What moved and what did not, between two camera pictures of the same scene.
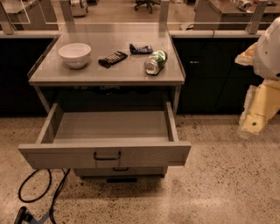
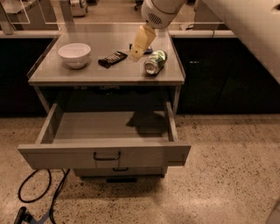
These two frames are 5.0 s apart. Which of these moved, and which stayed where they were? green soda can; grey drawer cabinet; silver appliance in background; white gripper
Moved: white gripper
Stayed: grey drawer cabinet; green soda can; silver appliance in background
